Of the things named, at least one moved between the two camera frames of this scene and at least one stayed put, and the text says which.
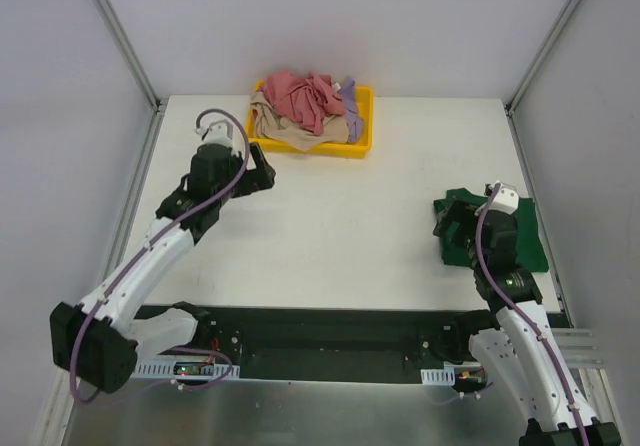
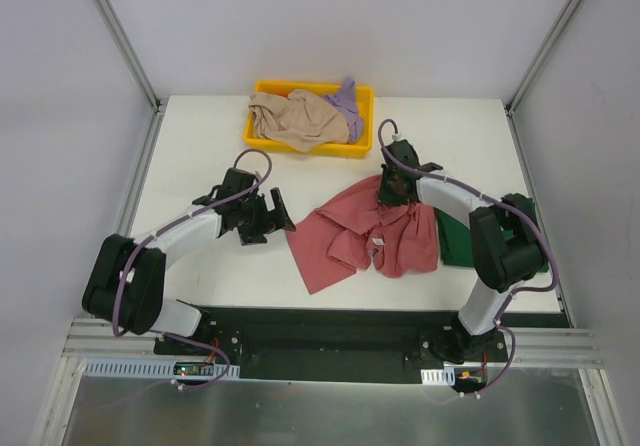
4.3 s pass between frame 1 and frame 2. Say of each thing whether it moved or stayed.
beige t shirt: stayed
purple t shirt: stayed
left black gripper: moved
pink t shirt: moved
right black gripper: moved
